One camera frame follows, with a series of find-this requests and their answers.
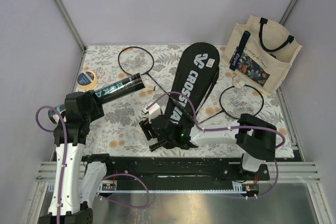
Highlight white shuttlecock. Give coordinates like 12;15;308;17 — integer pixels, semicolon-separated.
142;82;156;92
232;75;246;89

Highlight black Boka shuttlecock tube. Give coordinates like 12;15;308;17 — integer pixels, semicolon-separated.
48;73;144;124

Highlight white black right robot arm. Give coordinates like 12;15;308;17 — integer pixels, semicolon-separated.
139;114;277;180

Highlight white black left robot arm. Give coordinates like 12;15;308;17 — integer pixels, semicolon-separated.
38;91;114;223

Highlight black badminton racket left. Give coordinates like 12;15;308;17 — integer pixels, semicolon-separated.
118;46;197;125

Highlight black badminton racket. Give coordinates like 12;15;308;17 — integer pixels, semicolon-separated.
149;84;264;153
118;46;197;125

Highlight black badminton racket right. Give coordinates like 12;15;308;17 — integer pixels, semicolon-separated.
149;84;264;153

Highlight yellow masking tape roll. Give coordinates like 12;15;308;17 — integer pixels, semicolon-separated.
77;70;98;90

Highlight floral patterned table mat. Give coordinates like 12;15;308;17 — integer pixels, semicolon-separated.
57;44;294;158

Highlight black Crossway racket cover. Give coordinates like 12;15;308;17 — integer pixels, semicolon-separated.
164;42;220;125

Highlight cream canvas tote bag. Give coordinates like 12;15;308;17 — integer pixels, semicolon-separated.
222;15;302;96

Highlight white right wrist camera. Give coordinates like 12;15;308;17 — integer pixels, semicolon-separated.
142;103;162;123

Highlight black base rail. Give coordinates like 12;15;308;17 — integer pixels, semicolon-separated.
51;153;271;198

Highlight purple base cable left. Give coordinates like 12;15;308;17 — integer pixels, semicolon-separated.
98;173;152;208

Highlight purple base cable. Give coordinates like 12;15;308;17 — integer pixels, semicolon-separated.
98;173;152;208
246;161;280;200

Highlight aluminium frame post left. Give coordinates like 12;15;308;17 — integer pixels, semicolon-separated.
53;0;86;52

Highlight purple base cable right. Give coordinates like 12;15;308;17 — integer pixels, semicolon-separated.
246;161;280;200

